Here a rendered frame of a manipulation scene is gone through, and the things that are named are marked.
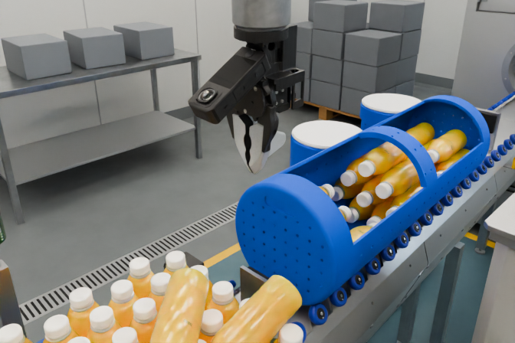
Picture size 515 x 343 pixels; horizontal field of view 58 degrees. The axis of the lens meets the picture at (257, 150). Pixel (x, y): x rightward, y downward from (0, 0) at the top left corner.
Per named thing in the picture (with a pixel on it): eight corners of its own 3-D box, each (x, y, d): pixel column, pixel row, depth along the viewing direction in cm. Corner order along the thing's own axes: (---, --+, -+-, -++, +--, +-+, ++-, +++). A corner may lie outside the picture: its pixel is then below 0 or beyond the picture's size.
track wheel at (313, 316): (323, 298, 100) (316, 299, 101) (310, 308, 97) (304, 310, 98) (332, 317, 99) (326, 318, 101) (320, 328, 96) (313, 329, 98)
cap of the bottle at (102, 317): (87, 319, 81) (86, 311, 80) (109, 310, 83) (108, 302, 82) (95, 333, 78) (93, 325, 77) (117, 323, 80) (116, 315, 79)
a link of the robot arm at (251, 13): (260, -2, 53) (215, -10, 58) (260, 38, 55) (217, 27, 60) (303, -9, 58) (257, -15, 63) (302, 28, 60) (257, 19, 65)
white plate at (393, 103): (424, 96, 219) (424, 98, 220) (365, 90, 227) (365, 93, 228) (424, 114, 195) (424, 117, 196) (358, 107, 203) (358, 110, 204)
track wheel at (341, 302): (342, 281, 105) (336, 282, 106) (331, 291, 102) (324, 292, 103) (352, 299, 104) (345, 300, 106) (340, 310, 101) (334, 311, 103)
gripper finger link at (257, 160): (290, 169, 70) (293, 112, 65) (263, 183, 66) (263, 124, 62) (275, 161, 72) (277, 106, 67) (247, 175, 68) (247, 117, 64)
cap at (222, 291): (234, 289, 88) (234, 281, 87) (231, 302, 85) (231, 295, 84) (214, 288, 88) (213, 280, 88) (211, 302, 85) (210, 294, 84)
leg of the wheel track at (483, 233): (486, 251, 280) (508, 157, 255) (483, 256, 276) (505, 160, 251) (476, 247, 283) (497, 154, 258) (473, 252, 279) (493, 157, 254)
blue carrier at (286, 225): (483, 185, 155) (498, 102, 144) (332, 330, 96) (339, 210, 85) (403, 162, 173) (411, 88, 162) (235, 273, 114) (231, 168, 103)
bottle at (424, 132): (422, 117, 157) (395, 132, 144) (439, 130, 154) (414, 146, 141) (411, 133, 161) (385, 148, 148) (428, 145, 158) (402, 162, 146)
